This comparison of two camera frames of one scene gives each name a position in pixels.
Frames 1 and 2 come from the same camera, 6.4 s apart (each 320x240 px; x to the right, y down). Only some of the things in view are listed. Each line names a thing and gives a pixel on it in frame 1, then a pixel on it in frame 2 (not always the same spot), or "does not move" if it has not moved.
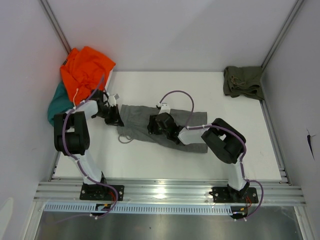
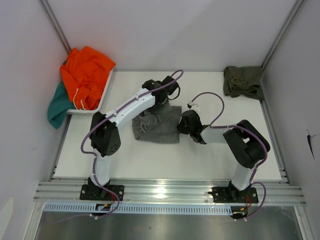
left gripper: x=116 y=118 to x=167 y=101
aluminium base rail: x=274 y=192 does not move
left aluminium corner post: x=56 y=25 does not move
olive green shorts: x=244 y=81 does not move
